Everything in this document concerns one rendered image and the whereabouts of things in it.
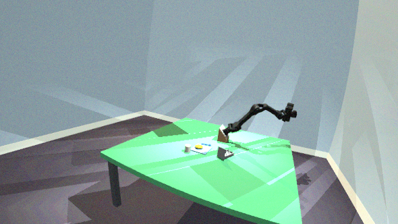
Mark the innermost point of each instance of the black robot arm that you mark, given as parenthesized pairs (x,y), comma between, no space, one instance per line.
(255,109)

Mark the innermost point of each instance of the white dish rack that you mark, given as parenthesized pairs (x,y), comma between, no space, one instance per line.
(223,153)

